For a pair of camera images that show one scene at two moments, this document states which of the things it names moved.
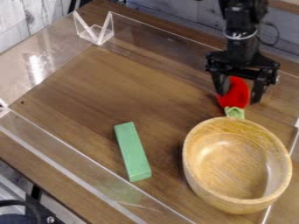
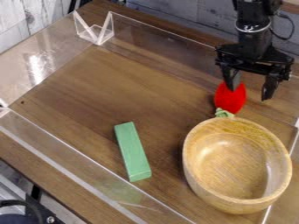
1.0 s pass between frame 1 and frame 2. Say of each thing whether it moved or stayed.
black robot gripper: moved
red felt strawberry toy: moved
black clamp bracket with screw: stayed
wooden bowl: stayed
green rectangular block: stayed
